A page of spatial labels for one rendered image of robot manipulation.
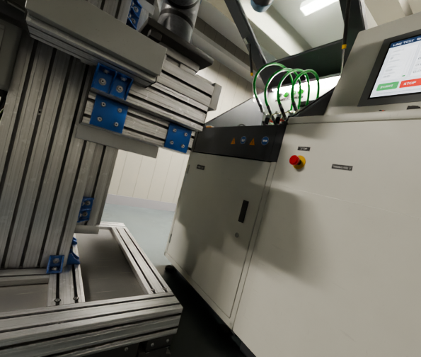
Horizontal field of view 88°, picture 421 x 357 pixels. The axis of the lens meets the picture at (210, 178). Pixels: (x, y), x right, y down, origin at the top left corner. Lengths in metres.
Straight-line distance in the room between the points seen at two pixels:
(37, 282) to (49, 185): 0.30
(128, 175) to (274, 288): 2.44
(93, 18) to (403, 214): 0.85
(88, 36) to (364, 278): 0.88
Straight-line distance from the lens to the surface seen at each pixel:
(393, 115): 0.82
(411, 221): 0.74
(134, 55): 0.60
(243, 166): 1.05
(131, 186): 3.04
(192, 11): 0.88
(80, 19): 0.60
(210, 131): 1.34
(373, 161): 0.78
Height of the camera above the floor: 0.67
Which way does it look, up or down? 1 degrees down
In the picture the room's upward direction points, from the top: 15 degrees clockwise
